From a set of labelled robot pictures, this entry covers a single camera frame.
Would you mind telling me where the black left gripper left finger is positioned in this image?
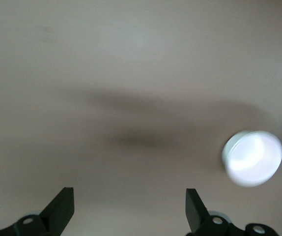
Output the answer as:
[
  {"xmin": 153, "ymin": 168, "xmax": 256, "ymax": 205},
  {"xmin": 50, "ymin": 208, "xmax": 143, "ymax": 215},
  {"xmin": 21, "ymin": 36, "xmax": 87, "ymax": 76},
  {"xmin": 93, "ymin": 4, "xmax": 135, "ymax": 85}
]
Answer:
[{"xmin": 0, "ymin": 187, "xmax": 75, "ymax": 236}]

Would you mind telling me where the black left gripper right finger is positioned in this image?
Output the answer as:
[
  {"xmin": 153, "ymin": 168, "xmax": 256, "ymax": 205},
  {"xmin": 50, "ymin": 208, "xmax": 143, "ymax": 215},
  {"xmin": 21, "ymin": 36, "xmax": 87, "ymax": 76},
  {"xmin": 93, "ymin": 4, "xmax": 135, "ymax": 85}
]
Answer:
[{"xmin": 185, "ymin": 188, "xmax": 279, "ymax": 236}]

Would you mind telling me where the pink bowl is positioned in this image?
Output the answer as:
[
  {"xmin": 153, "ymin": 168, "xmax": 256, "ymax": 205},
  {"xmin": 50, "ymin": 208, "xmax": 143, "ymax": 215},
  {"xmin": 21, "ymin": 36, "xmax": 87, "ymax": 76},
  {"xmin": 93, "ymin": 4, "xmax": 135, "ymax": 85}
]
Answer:
[{"xmin": 228, "ymin": 131, "xmax": 282, "ymax": 188}]

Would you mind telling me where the white bowl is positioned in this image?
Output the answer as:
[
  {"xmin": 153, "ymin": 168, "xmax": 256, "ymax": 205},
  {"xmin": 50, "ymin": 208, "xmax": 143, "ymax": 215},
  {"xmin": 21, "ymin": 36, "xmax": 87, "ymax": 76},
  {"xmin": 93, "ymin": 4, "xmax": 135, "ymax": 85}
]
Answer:
[{"xmin": 221, "ymin": 130, "xmax": 257, "ymax": 174}]

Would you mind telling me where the brown table cover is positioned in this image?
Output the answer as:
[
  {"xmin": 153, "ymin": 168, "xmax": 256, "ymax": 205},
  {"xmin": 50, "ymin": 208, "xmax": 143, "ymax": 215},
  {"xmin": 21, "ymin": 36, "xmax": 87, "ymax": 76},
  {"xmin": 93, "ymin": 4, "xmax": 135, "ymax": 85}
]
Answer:
[{"xmin": 0, "ymin": 0, "xmax": 282, "ymax": 236}]

